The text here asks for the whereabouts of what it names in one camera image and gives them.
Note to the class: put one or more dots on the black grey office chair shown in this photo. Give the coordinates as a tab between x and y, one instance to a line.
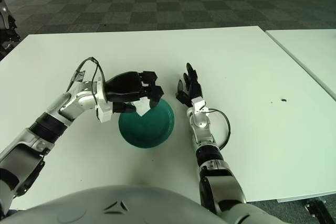
11	35

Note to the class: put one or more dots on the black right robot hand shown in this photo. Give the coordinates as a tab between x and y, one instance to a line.
193	89

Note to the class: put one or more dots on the white charger block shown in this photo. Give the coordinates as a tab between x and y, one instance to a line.
143	110

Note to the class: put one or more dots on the white adjacent table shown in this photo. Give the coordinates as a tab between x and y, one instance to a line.
312	51

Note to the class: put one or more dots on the grey robot torso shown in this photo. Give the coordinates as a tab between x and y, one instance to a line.
118	205

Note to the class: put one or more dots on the green round plate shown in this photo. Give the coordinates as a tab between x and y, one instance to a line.
147	132

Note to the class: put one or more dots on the black table caster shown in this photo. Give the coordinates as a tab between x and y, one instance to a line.
315	207

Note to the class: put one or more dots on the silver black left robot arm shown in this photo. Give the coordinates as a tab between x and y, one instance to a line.
65	103

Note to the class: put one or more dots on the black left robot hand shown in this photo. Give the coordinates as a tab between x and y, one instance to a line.
126	86

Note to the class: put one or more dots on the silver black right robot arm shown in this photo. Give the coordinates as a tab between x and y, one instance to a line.
204	124

